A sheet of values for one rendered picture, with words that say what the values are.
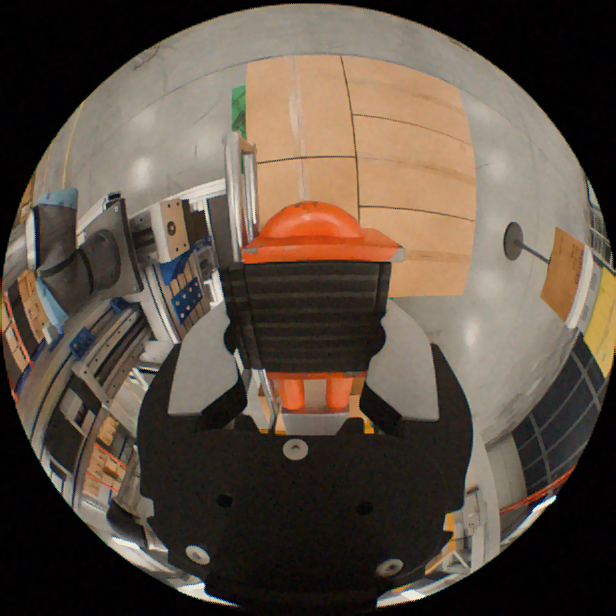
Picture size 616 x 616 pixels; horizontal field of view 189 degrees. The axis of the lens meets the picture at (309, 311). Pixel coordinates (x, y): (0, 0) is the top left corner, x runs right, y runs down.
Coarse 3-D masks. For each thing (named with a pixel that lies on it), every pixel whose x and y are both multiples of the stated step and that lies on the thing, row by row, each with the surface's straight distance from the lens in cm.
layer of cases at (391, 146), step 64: (256, 64) 110; (320, 64) 105; (384, 64) 115; (256, 128) 89; (320, 128) 86; (384, 128) 91; (448, 128) 109; (320, 192) 81; (384, 192) 86; (448, 192) 100; (448, 256) 105
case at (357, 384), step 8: (272, 384) 76; (352, 384) 75; (360, 384) 75; (352, 392) 72; (360, 392) 73; (264, 400) 75; (352, 400) 74; (264, 408) 80; (280, 408) 78; (352, 408) 79; (280, 416) 83; (352, 416) 84; (360, 416) 85; (280, 424) 90
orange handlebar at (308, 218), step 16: (288, 208) 11; (304, 208) 11; (320, 208) 11; (336, 208) 11; (272, 224) 11; (288, 224) 10; (304, 224) 10; (320, 224) 10; (336, 224) 10; (352, 224) 11; (288, 384) 16; (336, 384) 16; (288, 400) 18; (304, 400) 20; (336, 400) 18
